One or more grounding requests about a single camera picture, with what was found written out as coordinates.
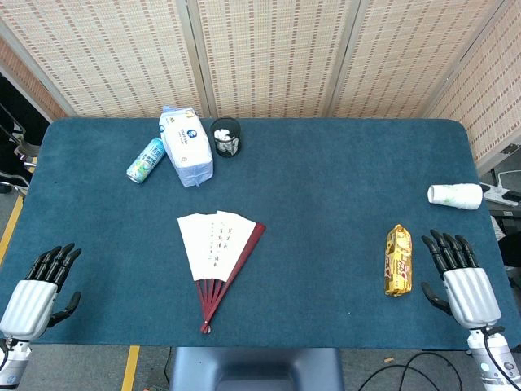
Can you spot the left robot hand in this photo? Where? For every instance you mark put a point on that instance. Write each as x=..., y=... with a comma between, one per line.
x=30, y=301

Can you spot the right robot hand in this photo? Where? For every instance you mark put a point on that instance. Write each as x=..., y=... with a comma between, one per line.
x=470, y=293

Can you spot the red white folding fan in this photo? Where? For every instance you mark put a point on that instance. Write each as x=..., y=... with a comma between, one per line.
x=215, y=256

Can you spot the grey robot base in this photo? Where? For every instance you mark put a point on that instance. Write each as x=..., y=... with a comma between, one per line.
x=256, y=368

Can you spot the gold snack package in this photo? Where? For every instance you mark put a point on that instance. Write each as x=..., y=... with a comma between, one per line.
x=399, y=260

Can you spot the white paper cup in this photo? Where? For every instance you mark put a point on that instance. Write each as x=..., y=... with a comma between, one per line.
x=455, y=196

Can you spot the white power strip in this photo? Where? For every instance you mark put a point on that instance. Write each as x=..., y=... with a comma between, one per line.
x=498, y=194

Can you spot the black chair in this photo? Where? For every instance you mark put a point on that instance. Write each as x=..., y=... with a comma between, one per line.
x=14, y=138

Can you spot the green blue drink can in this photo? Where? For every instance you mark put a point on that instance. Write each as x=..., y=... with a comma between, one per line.
x=145, y=161

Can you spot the blue table cloth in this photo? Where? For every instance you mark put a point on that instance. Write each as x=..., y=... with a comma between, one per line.
x=305, y=183

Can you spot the white tissue pack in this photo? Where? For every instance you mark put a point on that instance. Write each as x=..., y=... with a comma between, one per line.
x=185, y=146

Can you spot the black mesh pen holder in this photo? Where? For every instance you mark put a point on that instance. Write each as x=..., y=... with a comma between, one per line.
x=226, y=137

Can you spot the bamboo folding screen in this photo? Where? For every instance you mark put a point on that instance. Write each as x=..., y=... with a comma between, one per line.
x=260, y=57

